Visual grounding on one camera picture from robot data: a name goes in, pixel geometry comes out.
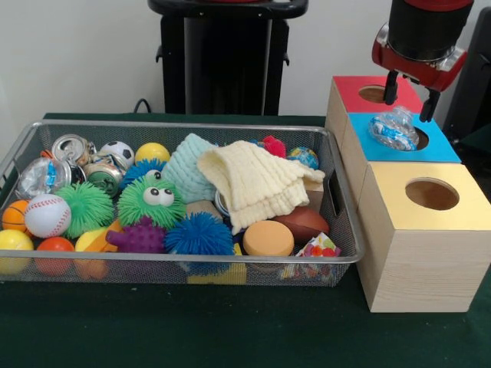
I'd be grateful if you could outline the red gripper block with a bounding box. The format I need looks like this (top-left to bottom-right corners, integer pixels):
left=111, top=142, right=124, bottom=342
left=372, top=25, right=467, bottom=123

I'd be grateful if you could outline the clear plastic bottle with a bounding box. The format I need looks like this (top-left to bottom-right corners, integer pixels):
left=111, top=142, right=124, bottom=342
left=368, top=106, right=420, bottom=151

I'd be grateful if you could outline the wooden box with three holes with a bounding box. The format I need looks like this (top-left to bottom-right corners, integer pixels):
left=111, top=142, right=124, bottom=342
left=325, top=75, right=491, bottom=314

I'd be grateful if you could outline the clear mesh bin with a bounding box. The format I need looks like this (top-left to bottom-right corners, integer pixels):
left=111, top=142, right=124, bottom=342
left=0, top=120, right=365, bottom=288

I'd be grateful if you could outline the small brown football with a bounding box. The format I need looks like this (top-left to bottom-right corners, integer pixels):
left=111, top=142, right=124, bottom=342
left=274, top=206, right=331, bottom=246

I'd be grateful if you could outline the pale yellow knitted cloth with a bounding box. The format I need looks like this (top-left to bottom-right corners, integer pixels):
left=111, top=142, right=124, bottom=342
left=198, top=140, right=326, bottom=234

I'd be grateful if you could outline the orange round disc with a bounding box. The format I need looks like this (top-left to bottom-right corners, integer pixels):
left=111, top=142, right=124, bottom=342
left=242, top=220, right=295, bottom=258

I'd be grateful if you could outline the mint green knitted cloth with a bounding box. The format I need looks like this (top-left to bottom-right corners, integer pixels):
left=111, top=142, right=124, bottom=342
left=163, top=133, right=222, bottom=205

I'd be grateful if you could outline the blue spiky ball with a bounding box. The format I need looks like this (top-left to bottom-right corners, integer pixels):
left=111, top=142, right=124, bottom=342
left=164, top=212, right=235, bottom=261

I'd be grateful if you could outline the yellow ball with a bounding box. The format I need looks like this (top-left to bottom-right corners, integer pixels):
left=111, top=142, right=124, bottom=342
left=135, top=143, right=171, bottom=164

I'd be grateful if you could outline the green fuzzy ball with eyes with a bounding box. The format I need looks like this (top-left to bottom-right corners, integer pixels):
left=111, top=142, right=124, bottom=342
left=117, top=173, right=187, bottom=229

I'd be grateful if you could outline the purple spiky ball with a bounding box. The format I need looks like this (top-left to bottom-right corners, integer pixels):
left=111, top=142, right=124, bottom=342
left=106, top=215, right=166, bottom=255

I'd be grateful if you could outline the green spiky ball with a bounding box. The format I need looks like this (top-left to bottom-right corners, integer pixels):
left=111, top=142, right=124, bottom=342
left=54, top=182, right=116, bottom=240

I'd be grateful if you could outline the dark green table cloth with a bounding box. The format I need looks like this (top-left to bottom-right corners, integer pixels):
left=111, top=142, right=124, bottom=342
left=0, top=113, right=491, bottom=368

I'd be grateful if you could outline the white baseball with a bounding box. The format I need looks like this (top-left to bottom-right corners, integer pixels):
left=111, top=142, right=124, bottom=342
left=25, top=194, right=71, bottom=239

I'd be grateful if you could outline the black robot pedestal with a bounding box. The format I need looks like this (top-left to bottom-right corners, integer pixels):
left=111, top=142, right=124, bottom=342
left=148, top=0, right=308, bottom=116

